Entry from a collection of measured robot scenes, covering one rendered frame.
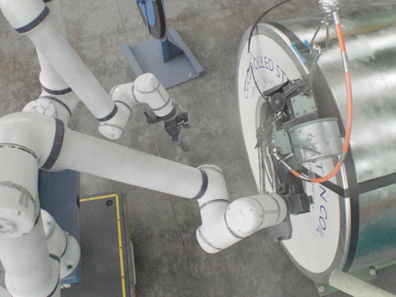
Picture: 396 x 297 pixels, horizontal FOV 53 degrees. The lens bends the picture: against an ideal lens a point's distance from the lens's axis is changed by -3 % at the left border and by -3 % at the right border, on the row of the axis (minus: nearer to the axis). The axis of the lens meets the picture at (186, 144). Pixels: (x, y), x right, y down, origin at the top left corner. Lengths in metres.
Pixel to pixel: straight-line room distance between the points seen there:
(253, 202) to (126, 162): 0.32
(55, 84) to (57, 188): 0.43
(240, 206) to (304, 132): 0.31
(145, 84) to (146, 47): 2.10
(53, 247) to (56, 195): 0.40
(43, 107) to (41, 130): 0.78
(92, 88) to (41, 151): 0.56
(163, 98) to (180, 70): 1.81
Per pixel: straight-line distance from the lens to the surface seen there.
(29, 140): 0.86
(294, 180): 1.28
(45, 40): 1.30
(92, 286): 2.19
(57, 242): 1.41
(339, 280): 0.84
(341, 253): 1.58
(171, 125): 1.59
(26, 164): 0.82
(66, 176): 1.78
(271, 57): 1.72
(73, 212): 1.69
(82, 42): 3.81
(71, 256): 1.56
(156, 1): 2.75
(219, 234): 1.08
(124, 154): 0.98
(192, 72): 3.32
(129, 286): 2.15
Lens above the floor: 2.36
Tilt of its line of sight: 55 degrees down
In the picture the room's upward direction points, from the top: 6 degrees counter-clockwise
